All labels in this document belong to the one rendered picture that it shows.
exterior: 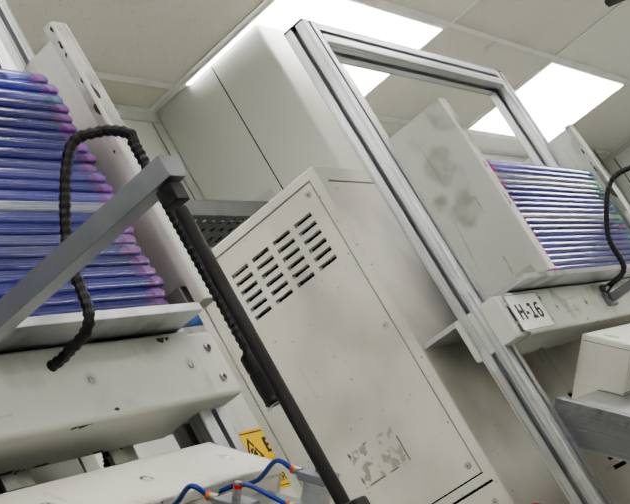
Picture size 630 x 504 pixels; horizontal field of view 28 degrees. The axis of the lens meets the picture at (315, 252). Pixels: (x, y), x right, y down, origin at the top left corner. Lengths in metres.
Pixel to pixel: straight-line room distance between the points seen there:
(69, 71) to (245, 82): 3.12
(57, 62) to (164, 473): 0.46
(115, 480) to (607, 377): 1.12
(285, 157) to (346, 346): 2.34
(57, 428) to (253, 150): 3.37
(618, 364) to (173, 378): 1.00
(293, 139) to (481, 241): 2.33
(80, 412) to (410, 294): 1.03
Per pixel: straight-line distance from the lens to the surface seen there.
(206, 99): 4.43
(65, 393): 1.00
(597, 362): 1.97
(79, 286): 0.98
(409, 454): 1.90
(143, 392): 1.06
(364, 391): 1.92
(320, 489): 0.97
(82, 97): 1.25
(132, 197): 0.73
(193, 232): 0.71
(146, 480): 0.99
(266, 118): 4.28
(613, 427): 1.77
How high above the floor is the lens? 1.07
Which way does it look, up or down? 16 degrees up
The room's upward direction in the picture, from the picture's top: 30 degrees counter-clockwise
